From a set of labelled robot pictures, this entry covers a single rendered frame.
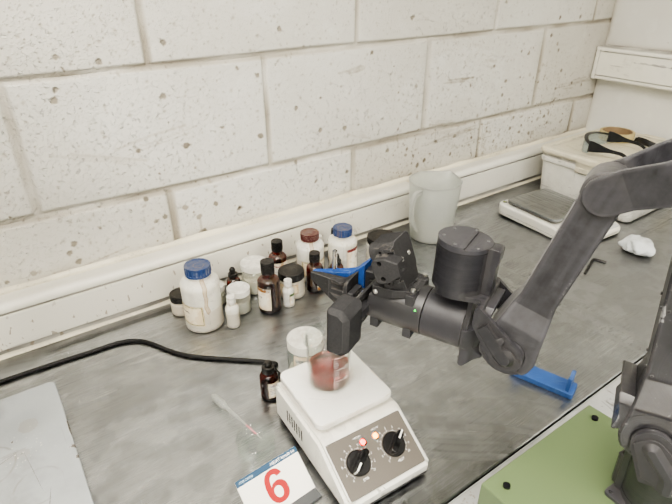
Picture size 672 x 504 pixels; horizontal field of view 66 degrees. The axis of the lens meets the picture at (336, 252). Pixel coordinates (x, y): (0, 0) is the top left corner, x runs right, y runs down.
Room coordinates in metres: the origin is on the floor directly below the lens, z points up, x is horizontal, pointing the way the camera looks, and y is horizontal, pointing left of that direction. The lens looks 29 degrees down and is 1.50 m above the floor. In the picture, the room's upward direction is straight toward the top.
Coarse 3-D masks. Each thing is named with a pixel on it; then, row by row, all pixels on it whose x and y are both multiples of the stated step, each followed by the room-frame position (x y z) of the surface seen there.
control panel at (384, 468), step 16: (400, 416) 0.50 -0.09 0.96; (368, 432) 0.48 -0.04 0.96; (384, 432) 0.48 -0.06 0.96; (336, 448) 0.45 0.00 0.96; (352, 448) 0.45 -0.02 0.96; (368, 448) 0.46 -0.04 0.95; (416, 448) 0.47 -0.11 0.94; (336, 464) 0.43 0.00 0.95; (384, 464) 0.44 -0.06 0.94; (400, 464) 0.45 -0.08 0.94; (416, 464) 0.45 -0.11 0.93; (352, 480) 0.42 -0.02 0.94; (368, 480) 0.42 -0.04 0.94; (384, 480) 0.43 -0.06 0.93; (352, 496) 0.40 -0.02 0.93
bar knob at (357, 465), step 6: (354, 450) 0.45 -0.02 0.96; (360, 450) 0.45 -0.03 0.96; (366, 450) 0.44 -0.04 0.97; (348, 456) 0.44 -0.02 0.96; (354, 456) 0.44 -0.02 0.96; (360, 456) 0.43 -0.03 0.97; (366, 456) 0.44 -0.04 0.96; (348, 462) 0.43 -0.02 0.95; (354, 462) 0.44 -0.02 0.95; (360, 462) 0.43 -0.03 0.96; (366, 462) 0.44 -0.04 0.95; (348, 468) 0.43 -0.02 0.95; (354, 468) 0.42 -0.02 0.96; (360, 468) 0.42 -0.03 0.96; (366, 468) 0.43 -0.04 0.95; (354, 474) 0.42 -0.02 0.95; (360, 474) 0.42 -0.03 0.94
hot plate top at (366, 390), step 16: (352, 352) 0.60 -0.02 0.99; (304, 368) 0.57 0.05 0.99; (352, 368) 0.57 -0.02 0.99; (368, 368) 0.57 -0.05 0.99; (288, 384) 0.54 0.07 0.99; (304, 384) 0.54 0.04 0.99; (352, 384) 0.54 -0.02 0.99; (368, 384) 0.54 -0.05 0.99; (384, 384) 0.54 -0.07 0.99; (304, 400) 0.51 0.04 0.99; (320, 400) 0.51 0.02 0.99; (336, 400) 0.51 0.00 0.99; (352, 400) 0.51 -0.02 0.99; (368, 400) 0.51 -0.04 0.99; (384, 400) 0.51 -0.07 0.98; (320, 416) 0.48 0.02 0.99; (336, 416) 0.48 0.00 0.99; (352, 416) 0.48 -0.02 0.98
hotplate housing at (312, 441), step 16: (288, 400) 0.53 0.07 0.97; (288, 416) 0.52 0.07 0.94; (304, 416) 0.50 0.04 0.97; (368, 416) 0.50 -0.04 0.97; (384, 416) 0.50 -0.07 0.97; (304, 432) 0.48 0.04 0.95; (320, 432) 0.47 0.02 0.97; (336, 432) 0.47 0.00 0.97; (352, 432) 0.47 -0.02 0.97; (304, 448) 0.48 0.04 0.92; (320, 448) 0.45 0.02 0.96; (320, 464) 0.45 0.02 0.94; (336, 480) 0.42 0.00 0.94; (400, 480) 0.43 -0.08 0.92; (336, 496) 0.41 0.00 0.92; (368, 496) 0.41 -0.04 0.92; (384, 496) 0.42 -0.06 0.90
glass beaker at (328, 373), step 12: (312, 324) 0.57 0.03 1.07; (324, 324) 0.57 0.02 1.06; (312, 336) 0.56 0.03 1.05; (324, 336) 0.57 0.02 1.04; (312, 348) 0.52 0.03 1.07; (324, 348) 0.57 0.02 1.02; (312, 360) 0.52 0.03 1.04; (324, 360) 0.52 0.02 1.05; (336, 360) 0.52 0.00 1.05; (348, 360) 0.53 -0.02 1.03; (312, 372) 0.52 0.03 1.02; (324, 372) 0.52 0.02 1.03; (336, 372) 0.52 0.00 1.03; (348, 372) 0.53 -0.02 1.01; (312, 384) 0.53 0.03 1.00; (324, 384) 0.52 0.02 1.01; (336, 384) 0.52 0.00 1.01; (348, 384) 0.53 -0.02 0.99
